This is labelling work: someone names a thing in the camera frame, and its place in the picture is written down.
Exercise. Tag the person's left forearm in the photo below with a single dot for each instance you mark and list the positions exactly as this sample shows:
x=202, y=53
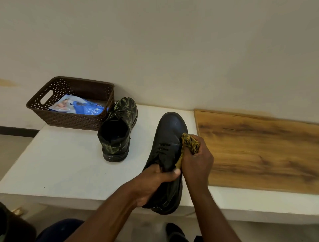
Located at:
x=104, y=219

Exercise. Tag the person's right hand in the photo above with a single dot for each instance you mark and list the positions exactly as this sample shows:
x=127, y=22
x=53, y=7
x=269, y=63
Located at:
x=199, y=167

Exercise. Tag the person's left hand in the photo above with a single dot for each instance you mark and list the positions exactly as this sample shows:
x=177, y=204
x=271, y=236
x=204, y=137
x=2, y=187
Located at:
x=147, y=184

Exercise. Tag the black bucket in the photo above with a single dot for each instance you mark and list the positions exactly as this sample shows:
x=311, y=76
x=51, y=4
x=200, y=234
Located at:
x=17, y=229

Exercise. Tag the black leather shoe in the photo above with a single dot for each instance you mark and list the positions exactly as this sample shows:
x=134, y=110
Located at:
x=114, y=134
x=169, y=132

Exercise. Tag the yellow checked cloth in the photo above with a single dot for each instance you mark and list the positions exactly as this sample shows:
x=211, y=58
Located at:
x=190, y=143

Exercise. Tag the small golden object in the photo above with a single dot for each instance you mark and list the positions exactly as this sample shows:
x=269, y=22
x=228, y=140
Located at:
x=17, y=211

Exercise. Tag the blue and white plastic packet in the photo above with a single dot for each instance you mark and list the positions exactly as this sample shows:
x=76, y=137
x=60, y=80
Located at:
x=84, y=108

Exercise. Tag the person's black worn shoe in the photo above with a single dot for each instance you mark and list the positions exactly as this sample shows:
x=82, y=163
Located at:
x=174, y=233

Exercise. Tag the wooden board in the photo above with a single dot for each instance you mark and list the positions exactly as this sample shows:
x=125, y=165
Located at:
x=261, y=154

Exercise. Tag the person's right forearm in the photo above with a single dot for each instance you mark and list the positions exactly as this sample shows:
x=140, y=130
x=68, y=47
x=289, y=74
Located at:
x=211, y=217

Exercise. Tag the person's dark trousers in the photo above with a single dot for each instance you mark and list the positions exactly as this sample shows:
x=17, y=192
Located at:
x=59, y=231

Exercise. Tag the brown perforated plastic basket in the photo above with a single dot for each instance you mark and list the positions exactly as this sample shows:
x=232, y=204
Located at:
x=69, y=123

